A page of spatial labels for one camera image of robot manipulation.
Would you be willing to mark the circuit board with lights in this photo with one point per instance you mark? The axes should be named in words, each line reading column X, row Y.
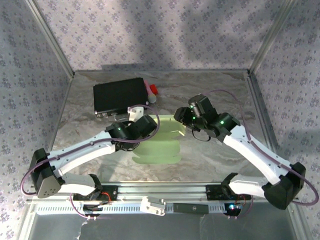
column 232, row 207

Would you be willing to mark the pink marker with white cap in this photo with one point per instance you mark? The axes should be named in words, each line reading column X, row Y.
column 152, row 98

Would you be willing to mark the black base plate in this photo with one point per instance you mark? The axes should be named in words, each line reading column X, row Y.
column 112, row 192
column 213, row 192

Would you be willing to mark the aluminium side rail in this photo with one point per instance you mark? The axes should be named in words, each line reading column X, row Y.
column 63, row 105
column 258, row 100

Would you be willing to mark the white plastic bracket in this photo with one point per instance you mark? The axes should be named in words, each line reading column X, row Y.
column 152, row 206

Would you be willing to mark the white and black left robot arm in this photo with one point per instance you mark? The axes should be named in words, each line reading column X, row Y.
column 82, row 152

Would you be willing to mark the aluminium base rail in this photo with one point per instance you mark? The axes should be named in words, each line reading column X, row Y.
column 162, row 190

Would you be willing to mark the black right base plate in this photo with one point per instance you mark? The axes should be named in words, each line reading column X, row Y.
column 213, row 192

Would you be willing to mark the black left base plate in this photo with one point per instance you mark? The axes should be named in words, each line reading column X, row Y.
column 112, row 192

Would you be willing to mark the aluminium frame post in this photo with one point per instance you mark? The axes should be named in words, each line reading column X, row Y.
column 50, row 37
column 272, row 37

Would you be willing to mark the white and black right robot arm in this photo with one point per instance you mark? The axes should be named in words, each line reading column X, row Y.
column 257, row 155

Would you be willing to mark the flat black device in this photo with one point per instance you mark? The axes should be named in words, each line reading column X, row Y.
column 190, row 208

